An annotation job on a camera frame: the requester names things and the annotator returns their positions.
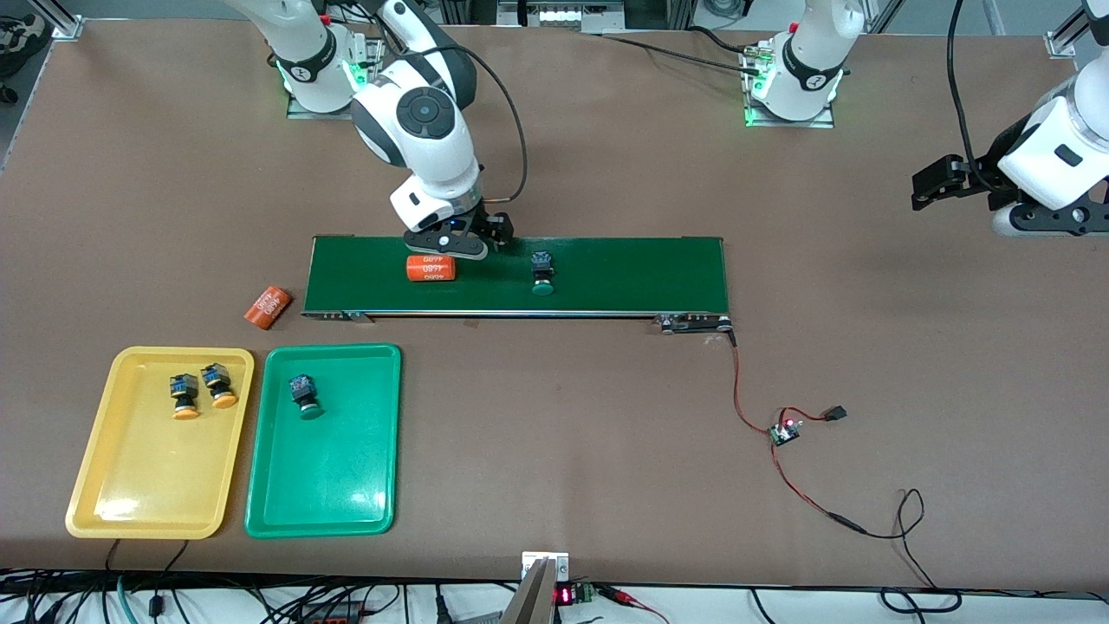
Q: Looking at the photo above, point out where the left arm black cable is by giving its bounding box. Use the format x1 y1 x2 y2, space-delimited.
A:
947 0 993 187

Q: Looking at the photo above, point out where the red black conveyor wire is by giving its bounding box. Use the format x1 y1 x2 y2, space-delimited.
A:
730 328 778 434

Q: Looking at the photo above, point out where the green plastic tray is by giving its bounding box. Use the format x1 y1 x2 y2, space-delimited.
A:
244 343 404 539

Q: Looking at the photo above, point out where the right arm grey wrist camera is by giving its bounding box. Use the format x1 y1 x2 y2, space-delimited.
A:
403 227 488 261

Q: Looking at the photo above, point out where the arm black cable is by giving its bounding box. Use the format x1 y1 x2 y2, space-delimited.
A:
947 0 993 187
433 43 529 205

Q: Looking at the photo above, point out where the yellow plastic tray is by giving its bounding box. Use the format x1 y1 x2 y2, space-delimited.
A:
65 346 256 540

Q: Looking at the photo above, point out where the aluminium corner profile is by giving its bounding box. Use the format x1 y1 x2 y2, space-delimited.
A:
1044 0 1101 60
48 0 85 42

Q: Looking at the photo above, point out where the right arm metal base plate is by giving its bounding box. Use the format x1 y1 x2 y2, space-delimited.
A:
286 24 384 120

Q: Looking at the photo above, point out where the orange cylinder white print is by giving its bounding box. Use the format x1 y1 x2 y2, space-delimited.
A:
406 254 457 283
244 285 293 331

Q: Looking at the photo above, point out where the black white shoe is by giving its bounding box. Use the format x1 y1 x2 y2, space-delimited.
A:
0 17 44 81

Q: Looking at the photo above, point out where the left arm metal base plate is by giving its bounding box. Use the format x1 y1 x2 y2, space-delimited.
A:
743 39 835 129

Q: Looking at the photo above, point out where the yellow push button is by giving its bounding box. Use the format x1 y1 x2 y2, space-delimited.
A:
169 374 201 421
201 363 238 409

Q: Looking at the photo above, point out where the red black supply wire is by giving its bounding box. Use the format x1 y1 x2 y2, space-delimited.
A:
770 442 963 614

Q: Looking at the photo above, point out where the green conveyor belt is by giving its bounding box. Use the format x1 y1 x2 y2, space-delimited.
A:
301 234 737 335

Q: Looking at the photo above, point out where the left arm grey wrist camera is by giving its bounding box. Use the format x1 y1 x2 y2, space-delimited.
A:
990 201 1109 239

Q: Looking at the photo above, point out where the grey metal frame rack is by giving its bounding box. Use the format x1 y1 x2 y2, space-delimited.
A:
438 0 698 36

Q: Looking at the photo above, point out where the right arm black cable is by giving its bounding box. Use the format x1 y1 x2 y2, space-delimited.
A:
433 43 529 205

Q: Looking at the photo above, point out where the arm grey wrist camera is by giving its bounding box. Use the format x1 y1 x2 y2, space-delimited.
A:
990 201 1109 239
403 227 488 261

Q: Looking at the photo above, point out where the metal camera mount pole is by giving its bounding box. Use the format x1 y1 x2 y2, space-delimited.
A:
501 551 570 624

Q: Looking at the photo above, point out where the black plug with lead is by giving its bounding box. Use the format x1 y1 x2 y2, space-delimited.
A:
782 404 848 426

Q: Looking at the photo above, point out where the long black table cable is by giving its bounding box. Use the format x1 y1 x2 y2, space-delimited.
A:
598 33 763 75

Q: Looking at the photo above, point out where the red black clip lead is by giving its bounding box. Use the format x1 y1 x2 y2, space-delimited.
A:
598 584 670 624

